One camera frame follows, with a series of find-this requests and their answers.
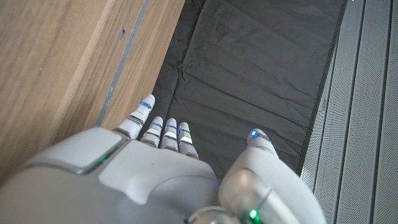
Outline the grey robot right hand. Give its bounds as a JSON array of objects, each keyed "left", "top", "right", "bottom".
[{"left": 0, "top": 93, "right": 327, "bottom": 224}]

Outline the grey tape rectangle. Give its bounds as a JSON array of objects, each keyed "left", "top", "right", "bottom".
[{"left": 95, "top": 0, "right": 150, "bottom": 128}]

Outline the black fabric curtain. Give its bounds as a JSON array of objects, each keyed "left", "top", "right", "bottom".
[{"left": 136, "top": 0, "right": 349, "bottom": 181}]

